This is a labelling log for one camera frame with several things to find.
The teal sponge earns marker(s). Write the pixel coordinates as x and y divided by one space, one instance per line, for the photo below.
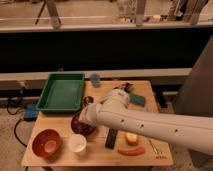
137 99

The red bowl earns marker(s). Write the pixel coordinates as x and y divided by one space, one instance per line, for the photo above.
46 143

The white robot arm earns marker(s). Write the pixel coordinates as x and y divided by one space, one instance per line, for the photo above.
193 132

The black rectangular block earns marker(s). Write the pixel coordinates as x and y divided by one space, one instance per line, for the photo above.
111 138

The green plastic tray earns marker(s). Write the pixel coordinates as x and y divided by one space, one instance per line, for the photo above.
62 93

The white cup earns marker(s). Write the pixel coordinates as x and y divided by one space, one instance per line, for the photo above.
77 143

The small dark metal cup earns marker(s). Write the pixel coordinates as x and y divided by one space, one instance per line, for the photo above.
88 100

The blue box on floor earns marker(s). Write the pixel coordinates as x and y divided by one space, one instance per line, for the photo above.
31 113

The blue cup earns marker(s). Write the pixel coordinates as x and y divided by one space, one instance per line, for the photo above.
95 80

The dark toy pile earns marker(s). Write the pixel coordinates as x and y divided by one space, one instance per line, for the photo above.
127 87

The silver fork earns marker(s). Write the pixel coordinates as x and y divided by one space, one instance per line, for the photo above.
153 147

